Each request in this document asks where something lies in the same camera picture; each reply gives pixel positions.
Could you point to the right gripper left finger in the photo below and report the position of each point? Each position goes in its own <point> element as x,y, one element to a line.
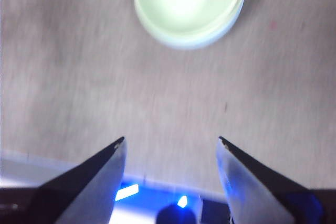
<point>97,184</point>

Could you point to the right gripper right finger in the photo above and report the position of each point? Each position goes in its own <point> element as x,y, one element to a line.
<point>249,184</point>

